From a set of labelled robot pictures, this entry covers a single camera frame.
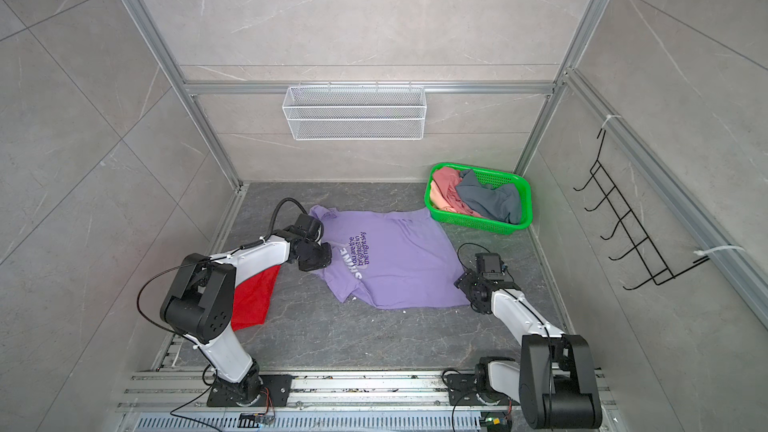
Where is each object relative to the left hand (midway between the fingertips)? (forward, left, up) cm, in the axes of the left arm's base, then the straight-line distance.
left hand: (331, 254), depth 95 cm
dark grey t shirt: (+18, -60, +3) cm, 63 cm away
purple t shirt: (0, -20, -4) cm, 20 cm away
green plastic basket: (+11, -47, +1) cm, 48 cm away
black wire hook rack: (-4, -75, +28) cm, 80 cm away
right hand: (-11, -43, -2) cm, 44 cm away
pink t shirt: (+19, -39, +7) cm, 44 cm away
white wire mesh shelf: (+41, -9, +26) cm, 49 cm away
